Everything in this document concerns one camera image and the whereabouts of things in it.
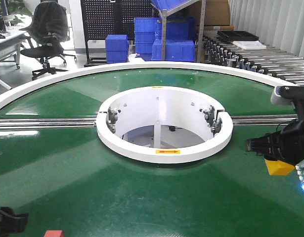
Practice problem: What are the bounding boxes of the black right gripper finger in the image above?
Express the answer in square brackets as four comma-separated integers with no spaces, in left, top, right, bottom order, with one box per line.
[245,132,281,159]

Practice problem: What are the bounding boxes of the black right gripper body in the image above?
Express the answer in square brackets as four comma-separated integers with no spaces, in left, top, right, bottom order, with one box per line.
[279,86,304,165]

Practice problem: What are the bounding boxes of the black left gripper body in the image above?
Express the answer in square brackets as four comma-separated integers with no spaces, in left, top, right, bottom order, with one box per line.
[0,207,29,237]

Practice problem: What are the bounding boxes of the yellow toy brick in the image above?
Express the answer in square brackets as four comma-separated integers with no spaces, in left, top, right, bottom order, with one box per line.
[264,159,295,176]

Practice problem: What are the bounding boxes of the red toy block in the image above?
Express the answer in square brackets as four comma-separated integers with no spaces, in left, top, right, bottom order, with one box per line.
[44,230,64,237]

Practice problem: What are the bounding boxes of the large blue bin front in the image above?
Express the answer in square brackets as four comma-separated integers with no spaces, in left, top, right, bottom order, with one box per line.
[151,39,195,62]

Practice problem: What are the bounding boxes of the tall blue bin stack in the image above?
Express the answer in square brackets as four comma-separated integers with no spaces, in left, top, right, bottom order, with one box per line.
[134,17,158,54]

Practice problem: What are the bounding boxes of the small blue bin stack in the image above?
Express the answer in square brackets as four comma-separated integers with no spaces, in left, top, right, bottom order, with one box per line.
[105,35,129,64]

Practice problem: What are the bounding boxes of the right steel roller bar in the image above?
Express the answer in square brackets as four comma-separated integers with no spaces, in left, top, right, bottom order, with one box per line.
[231,115,298,125]

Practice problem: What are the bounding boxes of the steel roller bar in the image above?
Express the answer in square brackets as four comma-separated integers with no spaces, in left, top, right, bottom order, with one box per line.
[0,118,96,130]
[231,115,298,125]

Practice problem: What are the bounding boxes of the roller conveyor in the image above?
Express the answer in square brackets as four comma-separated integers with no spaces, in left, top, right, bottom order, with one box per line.
[203,32,304,86]

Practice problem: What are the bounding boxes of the left steel roller bar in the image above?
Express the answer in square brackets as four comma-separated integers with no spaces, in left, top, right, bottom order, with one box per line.
[0,118,96,130]

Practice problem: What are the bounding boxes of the white flat tray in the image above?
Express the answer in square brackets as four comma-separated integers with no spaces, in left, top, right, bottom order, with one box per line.
[232,40,267,50]

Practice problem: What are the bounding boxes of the black plastic tray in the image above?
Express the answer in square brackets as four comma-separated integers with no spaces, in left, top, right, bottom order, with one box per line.
[217,31,259,41]

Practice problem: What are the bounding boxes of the white outer conveyor rim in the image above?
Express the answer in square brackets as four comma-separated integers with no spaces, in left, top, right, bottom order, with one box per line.
[0,62,298,115]

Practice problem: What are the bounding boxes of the cardboard box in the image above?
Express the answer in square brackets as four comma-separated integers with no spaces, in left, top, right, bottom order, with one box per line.
[186,0,234,31]

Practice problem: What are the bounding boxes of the metal shelving rack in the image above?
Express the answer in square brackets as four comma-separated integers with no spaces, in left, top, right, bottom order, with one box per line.
[150,0,207,63]

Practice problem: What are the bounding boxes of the grey desk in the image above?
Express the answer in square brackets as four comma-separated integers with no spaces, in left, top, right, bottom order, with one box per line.
[0,26,29,91]

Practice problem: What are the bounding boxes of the black office chair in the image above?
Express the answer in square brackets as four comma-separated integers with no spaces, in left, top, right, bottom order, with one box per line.
[20,0,68,80]

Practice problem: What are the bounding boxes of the black pegboard panel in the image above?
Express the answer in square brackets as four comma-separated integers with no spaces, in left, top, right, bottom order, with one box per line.
[81,0,156,67]

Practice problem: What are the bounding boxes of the white inner conveyor ring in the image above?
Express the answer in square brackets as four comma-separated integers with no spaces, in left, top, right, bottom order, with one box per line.
[95,86,234,164]

